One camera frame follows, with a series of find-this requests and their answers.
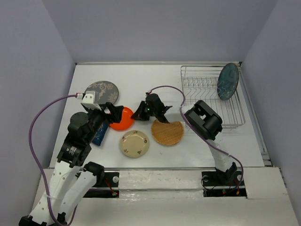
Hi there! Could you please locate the grey reindeer pattern plate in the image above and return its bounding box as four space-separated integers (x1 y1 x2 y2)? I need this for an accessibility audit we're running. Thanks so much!
85 81 119 105

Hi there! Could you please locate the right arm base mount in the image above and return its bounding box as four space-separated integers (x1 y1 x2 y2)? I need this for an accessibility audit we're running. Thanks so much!
201 171 247 198

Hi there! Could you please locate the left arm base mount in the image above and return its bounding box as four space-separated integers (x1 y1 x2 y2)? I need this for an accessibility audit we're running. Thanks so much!
83 171 119 199

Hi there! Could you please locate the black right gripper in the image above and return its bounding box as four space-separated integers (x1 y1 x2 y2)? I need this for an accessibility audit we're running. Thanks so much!
131 100 157 121

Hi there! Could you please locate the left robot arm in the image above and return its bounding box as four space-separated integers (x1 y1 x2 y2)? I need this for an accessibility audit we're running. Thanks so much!
19 102 124 226

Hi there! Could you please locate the orange plastic plate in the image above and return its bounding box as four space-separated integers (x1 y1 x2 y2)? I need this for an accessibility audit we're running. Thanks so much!
109 106 134 131

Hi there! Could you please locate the metal wire dish rack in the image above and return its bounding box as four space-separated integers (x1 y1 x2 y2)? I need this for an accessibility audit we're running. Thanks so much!
181 65 246 130

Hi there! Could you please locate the dark blue patterned plate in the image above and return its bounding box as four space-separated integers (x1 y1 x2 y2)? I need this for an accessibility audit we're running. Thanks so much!
92 123 109 146

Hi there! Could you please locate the cream patterned small plate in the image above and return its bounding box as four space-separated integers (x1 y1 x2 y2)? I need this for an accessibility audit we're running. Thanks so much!
119 130 150 158

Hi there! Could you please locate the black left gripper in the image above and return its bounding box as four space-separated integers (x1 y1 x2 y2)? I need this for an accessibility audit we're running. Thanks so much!
86 102 124 142

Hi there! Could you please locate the teal glazed ceramic plate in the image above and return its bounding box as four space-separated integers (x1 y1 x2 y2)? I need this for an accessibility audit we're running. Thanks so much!
217 63 239 101

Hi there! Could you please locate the woven bamboo round plate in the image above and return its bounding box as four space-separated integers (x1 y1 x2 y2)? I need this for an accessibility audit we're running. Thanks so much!
151 120 184 146

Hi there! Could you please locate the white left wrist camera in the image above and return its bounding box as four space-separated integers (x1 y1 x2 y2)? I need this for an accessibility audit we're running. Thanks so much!
81 91 101 110

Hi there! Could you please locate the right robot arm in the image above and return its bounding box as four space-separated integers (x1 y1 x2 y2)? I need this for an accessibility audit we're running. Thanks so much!
131 94 237 186

